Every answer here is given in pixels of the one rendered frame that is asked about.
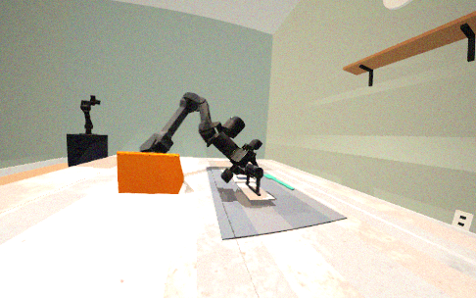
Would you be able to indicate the white tile with blue mark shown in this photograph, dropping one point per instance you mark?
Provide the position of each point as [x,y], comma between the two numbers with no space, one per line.
[241,178]

